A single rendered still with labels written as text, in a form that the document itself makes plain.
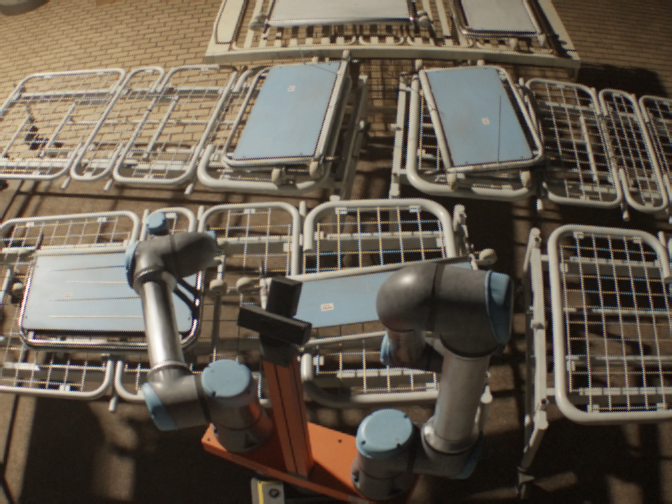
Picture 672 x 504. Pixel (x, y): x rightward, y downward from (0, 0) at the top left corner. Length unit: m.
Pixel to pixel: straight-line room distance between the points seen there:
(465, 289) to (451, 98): 2.18
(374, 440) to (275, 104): 2.05
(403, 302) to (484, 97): 2.20
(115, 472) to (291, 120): 1.63
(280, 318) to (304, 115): 2.02
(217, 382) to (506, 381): 1.61
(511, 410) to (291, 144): 1.36
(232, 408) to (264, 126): 1.77
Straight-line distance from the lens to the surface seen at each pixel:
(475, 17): 3.90
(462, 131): 3.20
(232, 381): 1.68
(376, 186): 3.74
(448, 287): 1.28
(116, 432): 3.04
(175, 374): 1.72
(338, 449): 1.82
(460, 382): 1.41
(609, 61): 5.09
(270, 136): 3.16
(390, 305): 1.31
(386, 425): 1.59
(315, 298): 2.58
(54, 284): 2.81
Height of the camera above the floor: 2.52
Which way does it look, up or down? 47 degrees down
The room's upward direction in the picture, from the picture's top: 3 degrees counter-clockwise
